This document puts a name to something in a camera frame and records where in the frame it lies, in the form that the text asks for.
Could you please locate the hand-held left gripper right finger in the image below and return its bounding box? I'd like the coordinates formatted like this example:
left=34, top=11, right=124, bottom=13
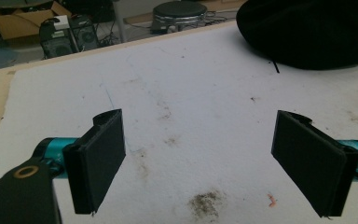
left=270, top=109, right=358, bottom=218

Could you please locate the tangle of black cables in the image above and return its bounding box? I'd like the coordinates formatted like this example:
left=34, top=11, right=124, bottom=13
left=203, top=10, right=238, bottom=26

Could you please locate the white felt mat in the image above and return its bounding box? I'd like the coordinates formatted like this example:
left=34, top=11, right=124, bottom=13
left=0, top=21, right=358, bottom=224

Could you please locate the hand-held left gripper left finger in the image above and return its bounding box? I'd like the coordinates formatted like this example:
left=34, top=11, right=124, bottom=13
left=33, top=108, right=127, bottom=216

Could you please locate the cardboard box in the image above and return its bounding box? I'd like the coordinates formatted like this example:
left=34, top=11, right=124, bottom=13
left=0, top=0, right=73, bottom=41

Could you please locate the round black stool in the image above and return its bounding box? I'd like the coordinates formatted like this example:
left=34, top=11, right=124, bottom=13
left=150, top=0, right=208, bottom=35

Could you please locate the black cloth hat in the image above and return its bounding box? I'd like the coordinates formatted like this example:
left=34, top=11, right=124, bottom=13
left=236, top=0, right=358, bottom=71

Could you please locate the white power adapter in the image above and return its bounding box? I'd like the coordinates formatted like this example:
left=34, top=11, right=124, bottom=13
left=53, top=15, right=71, bottom=31

